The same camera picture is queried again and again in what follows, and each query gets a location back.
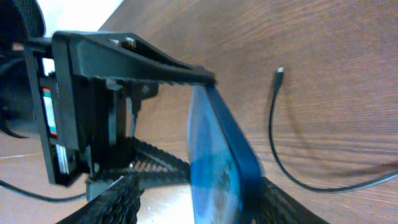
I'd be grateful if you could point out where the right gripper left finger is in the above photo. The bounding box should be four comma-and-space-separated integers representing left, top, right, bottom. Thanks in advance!
59, 175, 144, 224

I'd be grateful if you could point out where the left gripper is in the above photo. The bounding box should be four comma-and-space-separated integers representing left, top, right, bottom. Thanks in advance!
25, 31, 216, 187

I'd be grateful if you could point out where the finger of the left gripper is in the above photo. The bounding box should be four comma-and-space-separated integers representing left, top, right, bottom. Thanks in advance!
90, 137, 190, 189

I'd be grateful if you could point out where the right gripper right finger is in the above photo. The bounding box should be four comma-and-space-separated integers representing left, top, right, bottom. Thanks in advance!
254, 177, 328, 224

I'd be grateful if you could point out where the blue Galaxy smartphone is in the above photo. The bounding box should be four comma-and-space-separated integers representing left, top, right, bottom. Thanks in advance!
187, 86, 262, 223

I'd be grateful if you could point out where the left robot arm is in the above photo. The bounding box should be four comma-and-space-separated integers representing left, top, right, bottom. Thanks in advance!
1, 0, 216, 187

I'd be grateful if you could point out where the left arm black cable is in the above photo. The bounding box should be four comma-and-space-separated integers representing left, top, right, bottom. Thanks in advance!
0, 55, 88, 203

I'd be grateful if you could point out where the black USB charging cable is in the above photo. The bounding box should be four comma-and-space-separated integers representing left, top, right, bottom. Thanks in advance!
267, 67, 398, 194

